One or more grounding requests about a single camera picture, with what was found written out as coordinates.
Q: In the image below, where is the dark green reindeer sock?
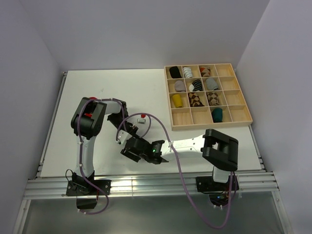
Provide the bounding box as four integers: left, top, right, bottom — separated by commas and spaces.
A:
211, 108, 223, 123

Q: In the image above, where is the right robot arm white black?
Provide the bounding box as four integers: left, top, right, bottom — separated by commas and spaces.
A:
117, 129, 238, 190

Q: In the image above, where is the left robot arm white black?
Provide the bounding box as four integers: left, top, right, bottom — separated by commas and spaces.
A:
71, 97, 137, 195

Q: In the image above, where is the rolled yellow sock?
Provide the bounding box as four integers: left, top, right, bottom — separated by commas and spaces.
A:
172, 94, 183, 108

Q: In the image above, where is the rolled grey beige sock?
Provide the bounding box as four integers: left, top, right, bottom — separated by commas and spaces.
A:
174, 80, 186, 92

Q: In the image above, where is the rolled brown argyle sock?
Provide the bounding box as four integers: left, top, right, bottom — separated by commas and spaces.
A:
188, 93, 204, 107

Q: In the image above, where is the rolled white striped sock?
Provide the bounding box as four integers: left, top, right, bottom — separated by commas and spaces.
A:
183, 67, 193, 78

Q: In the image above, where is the rolled black striped sock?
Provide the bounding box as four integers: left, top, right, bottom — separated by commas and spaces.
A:
189, 79, 203, 92

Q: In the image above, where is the wooden compartment tray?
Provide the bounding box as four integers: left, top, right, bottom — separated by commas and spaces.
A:
164, 63, 253, 131

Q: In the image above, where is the rolled dark argyle sock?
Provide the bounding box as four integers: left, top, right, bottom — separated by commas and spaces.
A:
207, 92, 222, 106

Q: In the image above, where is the rolled orange argyle sock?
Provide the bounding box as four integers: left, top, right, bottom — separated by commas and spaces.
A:
199, 66, 211, 77

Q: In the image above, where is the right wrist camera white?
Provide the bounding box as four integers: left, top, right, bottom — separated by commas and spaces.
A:
116, 130, 131, 145

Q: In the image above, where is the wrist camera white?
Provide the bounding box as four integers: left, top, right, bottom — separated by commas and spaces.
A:
136, 117, 146, 124
116, 130, 131, 145

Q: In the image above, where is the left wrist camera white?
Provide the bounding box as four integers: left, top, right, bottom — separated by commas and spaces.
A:
136, 117, 146, 124

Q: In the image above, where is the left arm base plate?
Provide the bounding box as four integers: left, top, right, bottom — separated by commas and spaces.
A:
66, 176, 112, 196

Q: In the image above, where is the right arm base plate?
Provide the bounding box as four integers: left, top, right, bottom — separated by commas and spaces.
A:
195, 176, 230, 194

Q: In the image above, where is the aluminium frame rail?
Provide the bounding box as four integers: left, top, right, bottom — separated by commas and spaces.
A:
22, 172, 279, 200

